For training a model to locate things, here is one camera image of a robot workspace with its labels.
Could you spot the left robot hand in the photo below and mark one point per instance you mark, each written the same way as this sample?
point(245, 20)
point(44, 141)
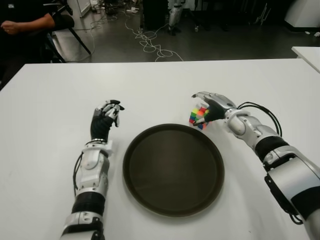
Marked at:
point(100, 126)

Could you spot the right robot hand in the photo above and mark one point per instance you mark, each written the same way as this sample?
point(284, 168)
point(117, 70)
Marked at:
point(216, 111)

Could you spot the multicolour Rubik's cube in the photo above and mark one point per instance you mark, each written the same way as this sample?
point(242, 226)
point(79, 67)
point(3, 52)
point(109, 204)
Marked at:
point(197, 113)

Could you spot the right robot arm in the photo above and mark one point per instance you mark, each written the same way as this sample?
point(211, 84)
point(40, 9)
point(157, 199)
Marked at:
point(292, 175)

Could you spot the person bare forearm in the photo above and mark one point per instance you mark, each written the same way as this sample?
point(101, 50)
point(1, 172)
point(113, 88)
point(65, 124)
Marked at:
point(32, 23)

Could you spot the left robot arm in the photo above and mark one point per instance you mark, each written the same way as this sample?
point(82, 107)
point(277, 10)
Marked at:
point(92, 162)

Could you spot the round dark brown plate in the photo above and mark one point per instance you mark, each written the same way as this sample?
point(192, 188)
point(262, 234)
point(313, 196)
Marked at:
point(172, 170)

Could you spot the white humanoid robot background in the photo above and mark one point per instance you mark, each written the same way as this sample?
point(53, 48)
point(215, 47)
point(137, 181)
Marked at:
point(174, 17)

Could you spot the white side table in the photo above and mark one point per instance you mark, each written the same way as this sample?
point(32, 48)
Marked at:
point(310, 56)

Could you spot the black chair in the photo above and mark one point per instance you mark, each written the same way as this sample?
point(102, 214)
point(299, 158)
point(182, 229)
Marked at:
point(66, 21)

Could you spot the black cabinet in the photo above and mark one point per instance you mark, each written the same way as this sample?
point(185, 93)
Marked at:
point(155, 13)

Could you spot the white board panel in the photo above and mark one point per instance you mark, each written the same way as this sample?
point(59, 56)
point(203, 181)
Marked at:
point(81, 7)

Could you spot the small white floor object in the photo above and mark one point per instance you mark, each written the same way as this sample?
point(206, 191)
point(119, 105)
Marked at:
point(315, 33)

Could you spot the white machine housing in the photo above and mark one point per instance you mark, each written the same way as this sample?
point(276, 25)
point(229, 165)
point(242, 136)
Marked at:
point(305, 12)

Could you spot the seated person black clothes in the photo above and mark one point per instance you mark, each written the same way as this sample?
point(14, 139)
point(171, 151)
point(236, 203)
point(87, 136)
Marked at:
point(20, 7)

